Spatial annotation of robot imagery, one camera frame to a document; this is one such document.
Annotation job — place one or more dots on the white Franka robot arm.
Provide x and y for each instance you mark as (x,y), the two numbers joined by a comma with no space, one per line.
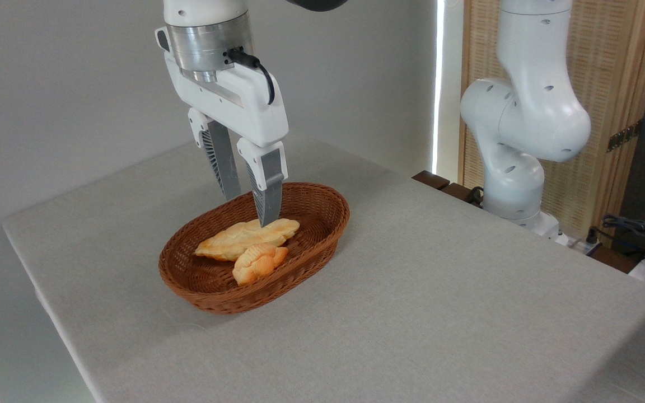
(524,112)

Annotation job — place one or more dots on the metal screen hinge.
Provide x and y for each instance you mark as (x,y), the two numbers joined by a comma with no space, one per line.
(624,136)

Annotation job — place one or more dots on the grey tablecloth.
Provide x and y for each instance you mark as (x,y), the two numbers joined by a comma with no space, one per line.
(412,313)

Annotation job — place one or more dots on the brown wicker basket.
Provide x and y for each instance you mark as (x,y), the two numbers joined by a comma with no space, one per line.
(311,240)

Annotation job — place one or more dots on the woven wooden folding screen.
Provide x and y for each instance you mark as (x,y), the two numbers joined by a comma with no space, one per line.
(608,56)

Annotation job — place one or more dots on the long flat bread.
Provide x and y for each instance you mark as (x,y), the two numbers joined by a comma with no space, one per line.
(227,240)

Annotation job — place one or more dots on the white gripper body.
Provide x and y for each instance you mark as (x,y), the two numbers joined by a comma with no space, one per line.
(244,106)

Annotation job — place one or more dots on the white power strip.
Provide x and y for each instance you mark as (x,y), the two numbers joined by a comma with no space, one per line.
(580,244)

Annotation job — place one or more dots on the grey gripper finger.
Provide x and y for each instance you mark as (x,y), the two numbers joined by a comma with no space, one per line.
(269,196)
(224,162)

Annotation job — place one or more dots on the small round bread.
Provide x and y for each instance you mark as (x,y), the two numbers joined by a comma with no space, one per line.
(255,266)

